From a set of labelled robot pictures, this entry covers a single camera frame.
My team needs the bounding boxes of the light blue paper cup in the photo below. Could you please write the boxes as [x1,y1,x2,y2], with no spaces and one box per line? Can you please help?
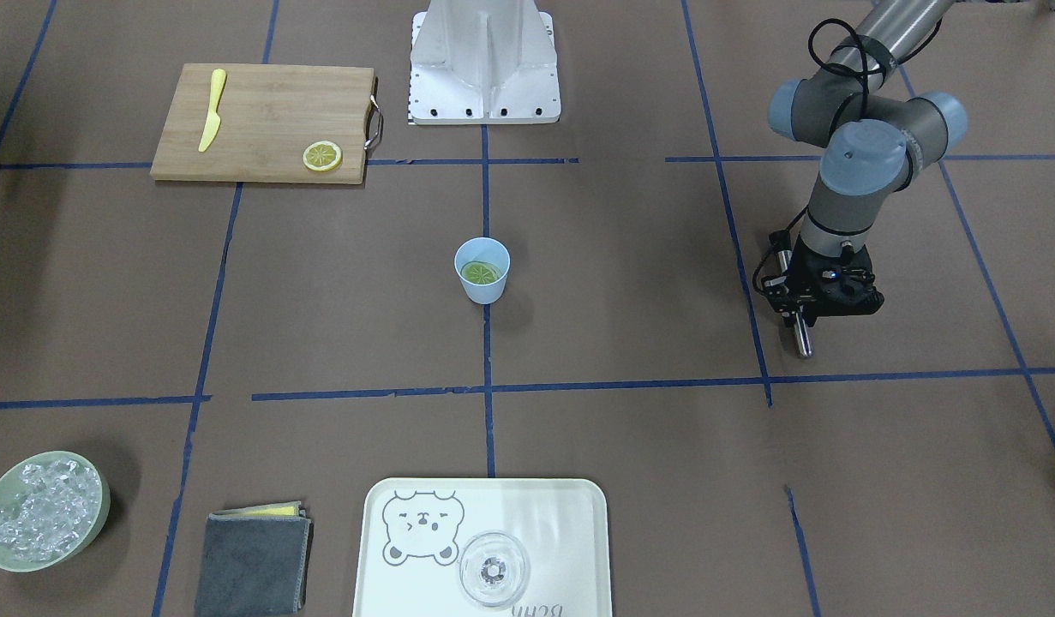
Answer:
[453,237,511,305]

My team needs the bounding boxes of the green bowl of ice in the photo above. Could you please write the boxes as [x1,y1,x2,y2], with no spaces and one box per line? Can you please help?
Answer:
[0,452,111,573]

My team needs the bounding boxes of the picked lemon slice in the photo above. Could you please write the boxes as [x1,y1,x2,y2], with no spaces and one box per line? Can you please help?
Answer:
[458,261,503,286]

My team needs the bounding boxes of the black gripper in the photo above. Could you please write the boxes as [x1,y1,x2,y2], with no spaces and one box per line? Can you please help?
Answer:
[763,238,884,329]

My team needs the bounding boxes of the white bear serving tray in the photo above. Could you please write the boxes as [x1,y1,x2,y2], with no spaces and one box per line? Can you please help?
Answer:
[352,477,614,616]

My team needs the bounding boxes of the yellow plastic knife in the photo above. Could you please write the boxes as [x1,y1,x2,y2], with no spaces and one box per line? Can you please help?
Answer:
[197,68,228,153]

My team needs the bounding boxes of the wooden cutting board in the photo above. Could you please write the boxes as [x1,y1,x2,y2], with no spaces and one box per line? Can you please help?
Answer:
[150,63,381,186]

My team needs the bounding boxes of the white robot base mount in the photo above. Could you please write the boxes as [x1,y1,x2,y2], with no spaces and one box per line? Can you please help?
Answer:
[407,1,562,126]

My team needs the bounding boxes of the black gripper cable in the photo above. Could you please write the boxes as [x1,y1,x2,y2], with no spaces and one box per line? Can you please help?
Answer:
[752,17,888,297]

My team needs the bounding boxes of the steel muddler black tip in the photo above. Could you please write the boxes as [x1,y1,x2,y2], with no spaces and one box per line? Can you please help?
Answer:
[776,242,813,358]

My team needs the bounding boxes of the grey folded cloth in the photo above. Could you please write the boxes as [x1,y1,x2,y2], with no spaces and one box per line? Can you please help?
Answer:
[194,501,313,616]

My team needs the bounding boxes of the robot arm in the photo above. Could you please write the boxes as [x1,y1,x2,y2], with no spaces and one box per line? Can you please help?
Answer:
[752,1,968,327]

